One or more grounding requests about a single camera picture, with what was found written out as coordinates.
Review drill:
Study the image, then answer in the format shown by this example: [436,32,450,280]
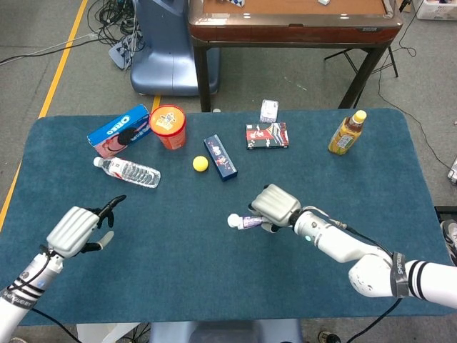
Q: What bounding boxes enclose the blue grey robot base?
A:
[130,0,221,96]

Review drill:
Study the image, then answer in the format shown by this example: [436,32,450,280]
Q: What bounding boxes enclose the black cable bundle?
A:
[87,0,144,47]

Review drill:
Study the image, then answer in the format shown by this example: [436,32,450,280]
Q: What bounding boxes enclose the brown wooden mahjong table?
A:
[188,0,404,113]

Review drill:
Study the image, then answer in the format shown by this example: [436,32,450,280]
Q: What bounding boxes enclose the orange tub with red rim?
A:
[149,104,188,151]

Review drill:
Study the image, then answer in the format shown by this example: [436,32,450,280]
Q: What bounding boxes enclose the clear plastic water bottle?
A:
[93,156,162,189]

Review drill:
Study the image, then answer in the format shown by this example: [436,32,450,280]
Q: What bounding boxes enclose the grey power strip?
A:
[108,34,144,71]

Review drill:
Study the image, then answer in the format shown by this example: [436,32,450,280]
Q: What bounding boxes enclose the black red flat box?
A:
[245,121,290,151]

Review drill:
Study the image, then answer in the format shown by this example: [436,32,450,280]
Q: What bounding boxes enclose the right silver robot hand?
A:
[248,184,303,233]

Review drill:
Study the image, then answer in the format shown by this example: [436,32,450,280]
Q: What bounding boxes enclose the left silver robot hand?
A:
[46,194,128,259]

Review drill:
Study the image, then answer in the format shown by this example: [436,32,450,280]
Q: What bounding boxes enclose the purple white tube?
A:
[227,213,265,232]

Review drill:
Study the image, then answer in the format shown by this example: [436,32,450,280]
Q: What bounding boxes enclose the white storage box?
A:
[416,0,457,21]

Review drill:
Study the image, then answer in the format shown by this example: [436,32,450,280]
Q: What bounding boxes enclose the small white tissue pack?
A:
[259,99,280,124]

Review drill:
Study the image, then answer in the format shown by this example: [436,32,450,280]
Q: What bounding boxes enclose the dark blue long box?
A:
[203,134,238,182]

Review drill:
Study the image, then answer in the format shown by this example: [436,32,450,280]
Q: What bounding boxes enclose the white table support panel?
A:
[76,322,141,343]

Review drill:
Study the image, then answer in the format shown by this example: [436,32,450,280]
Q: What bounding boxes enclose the amber tea bottle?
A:
[328,109,368,156]

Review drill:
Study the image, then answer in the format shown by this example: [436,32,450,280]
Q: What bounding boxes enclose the blue grey own robot base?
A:
[149,319,304,343]

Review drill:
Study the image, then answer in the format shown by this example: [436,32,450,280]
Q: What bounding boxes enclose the blue felt table cloth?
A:
[0,108,453,327]

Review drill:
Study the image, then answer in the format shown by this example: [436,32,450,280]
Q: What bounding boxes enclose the grey sneaker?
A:
[441,219,457,269]

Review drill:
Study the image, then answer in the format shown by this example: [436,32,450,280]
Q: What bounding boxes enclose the blue Oreo cookie box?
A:
[86,104,151,159]

